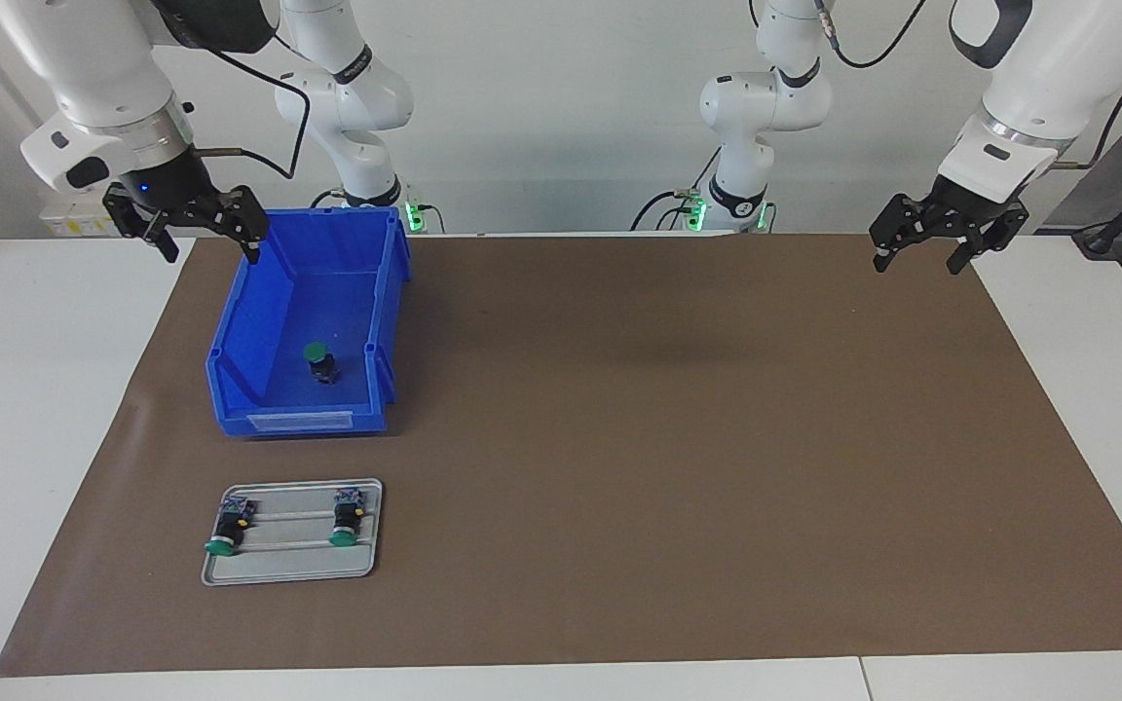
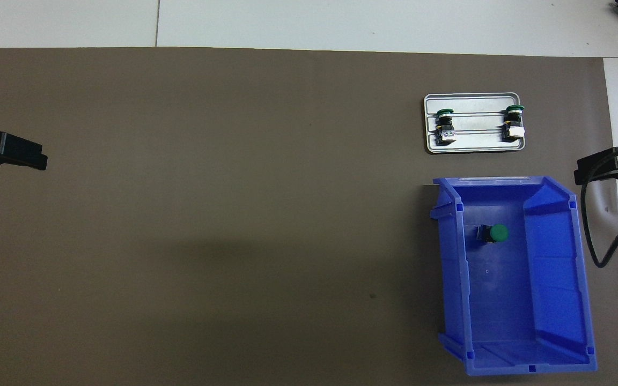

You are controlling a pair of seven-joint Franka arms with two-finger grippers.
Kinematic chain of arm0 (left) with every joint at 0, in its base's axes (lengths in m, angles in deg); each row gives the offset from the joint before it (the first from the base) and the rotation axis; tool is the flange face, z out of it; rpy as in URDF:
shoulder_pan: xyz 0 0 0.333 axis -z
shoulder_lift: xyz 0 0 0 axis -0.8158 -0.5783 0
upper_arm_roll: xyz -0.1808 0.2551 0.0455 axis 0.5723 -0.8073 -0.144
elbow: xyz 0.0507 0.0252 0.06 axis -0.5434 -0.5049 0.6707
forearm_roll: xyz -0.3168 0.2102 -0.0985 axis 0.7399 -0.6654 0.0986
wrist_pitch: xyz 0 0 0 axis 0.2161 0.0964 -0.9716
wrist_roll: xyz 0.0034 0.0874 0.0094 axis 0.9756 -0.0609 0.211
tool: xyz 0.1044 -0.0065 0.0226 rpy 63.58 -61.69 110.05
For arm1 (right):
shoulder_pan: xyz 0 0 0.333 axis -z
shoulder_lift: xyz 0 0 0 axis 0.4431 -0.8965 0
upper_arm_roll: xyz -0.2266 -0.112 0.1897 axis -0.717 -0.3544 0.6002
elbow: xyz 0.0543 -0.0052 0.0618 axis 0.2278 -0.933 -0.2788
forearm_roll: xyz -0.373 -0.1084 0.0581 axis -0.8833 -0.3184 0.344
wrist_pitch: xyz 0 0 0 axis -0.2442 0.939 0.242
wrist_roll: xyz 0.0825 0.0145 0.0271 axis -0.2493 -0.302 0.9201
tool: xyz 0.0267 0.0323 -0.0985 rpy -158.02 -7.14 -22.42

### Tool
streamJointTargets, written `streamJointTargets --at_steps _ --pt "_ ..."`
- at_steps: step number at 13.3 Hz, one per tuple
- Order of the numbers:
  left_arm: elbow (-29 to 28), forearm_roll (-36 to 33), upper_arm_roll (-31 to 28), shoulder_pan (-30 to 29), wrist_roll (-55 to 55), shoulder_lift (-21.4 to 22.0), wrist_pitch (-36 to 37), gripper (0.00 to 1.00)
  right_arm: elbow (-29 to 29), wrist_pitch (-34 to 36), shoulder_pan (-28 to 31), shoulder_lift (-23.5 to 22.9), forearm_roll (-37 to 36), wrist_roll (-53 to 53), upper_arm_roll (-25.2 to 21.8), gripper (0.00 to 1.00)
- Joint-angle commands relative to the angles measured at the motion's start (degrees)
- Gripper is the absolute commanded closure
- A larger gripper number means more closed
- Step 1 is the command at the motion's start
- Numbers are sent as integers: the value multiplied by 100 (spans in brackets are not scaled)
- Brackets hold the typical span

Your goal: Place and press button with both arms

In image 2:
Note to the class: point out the green push button switch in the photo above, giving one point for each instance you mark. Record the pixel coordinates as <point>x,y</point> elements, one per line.
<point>498,232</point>
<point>444,131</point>
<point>515,130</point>

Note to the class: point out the grey metal tray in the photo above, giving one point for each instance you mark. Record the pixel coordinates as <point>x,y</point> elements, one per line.
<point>475,142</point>

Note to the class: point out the blue plastic storage bin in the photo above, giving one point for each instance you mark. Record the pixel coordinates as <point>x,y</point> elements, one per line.
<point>523,300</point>

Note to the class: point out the brown table mat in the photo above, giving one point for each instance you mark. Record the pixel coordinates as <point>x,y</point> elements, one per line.
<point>260,187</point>

